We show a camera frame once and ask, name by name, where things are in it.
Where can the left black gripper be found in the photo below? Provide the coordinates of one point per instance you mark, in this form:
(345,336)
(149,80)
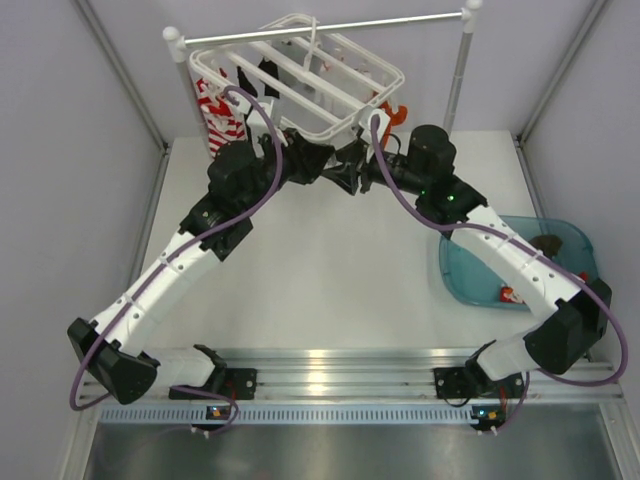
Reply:
(308,159)

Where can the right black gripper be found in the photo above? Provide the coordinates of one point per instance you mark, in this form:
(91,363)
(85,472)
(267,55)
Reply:
(356,162)

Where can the white clip sock hanger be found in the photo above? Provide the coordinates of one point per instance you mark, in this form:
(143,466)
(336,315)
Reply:
(324,80)

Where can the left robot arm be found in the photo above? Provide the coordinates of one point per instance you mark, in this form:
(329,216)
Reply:
(111,345)

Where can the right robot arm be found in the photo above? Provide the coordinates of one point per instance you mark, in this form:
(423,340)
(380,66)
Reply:
(571,315)

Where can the orange sock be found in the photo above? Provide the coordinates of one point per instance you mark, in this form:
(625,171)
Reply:
(397,115)

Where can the red white striped sock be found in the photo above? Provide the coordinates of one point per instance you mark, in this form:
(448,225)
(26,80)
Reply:
(222,124)

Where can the black sock left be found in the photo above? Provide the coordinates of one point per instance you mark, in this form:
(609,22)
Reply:
(244,83)

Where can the teal plastic basin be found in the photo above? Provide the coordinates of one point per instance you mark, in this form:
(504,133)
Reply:
(471,282)

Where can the silver drying rack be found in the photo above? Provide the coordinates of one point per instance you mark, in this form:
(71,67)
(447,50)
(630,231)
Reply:
(181,46)

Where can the brown grey sock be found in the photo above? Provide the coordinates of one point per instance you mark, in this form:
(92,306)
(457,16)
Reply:
(549,244)

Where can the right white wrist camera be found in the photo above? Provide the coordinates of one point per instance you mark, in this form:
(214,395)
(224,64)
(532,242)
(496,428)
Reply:
(373,122)

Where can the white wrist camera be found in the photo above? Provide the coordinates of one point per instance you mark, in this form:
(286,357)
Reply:
(260,117)
(373,122)

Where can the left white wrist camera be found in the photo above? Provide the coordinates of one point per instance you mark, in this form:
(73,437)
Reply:
(260,117)

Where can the aluminium mounting rail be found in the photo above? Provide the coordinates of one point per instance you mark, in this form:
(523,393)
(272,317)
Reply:
(325,387)

